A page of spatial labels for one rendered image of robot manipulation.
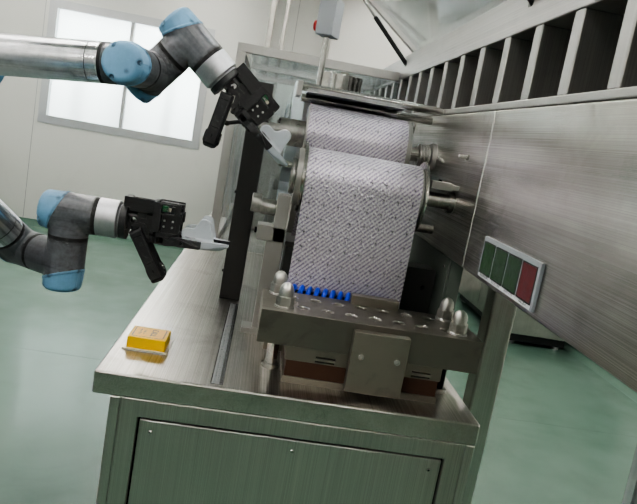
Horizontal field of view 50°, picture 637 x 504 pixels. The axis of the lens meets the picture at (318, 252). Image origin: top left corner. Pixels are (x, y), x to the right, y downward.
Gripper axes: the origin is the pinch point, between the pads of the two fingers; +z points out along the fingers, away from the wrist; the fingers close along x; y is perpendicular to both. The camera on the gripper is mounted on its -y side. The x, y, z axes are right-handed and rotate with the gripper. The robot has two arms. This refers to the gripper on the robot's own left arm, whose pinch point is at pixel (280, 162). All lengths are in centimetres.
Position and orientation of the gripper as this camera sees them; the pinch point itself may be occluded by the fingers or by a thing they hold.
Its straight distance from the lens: 141.2
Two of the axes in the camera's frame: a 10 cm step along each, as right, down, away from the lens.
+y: 7.7, -6.4, -0.6
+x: -0.7, -1.8, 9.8
